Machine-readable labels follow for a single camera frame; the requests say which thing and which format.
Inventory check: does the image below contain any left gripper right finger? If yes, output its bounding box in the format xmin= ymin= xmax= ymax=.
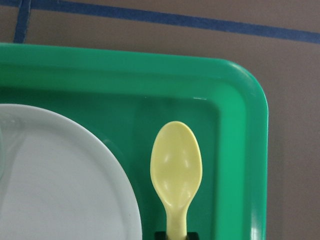
xmin=186 ymin=232 xmax=200 ymax=240

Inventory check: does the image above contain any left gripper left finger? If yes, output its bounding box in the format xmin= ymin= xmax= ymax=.
xmin=154 ymin=231 xmax=167 ymax=240

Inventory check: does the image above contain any yellow plastic spoon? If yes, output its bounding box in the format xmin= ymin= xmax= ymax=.
xmin=150 ymin=121 xmax=203 ymax=240

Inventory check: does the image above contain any white round plate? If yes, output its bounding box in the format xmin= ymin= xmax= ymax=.
xmin=0 ymin=104 xmax=143 ymax=240

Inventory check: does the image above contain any green plastic tray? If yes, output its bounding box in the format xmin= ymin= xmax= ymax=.
xmin=0 ymin=43 xmax=269 ymax=240

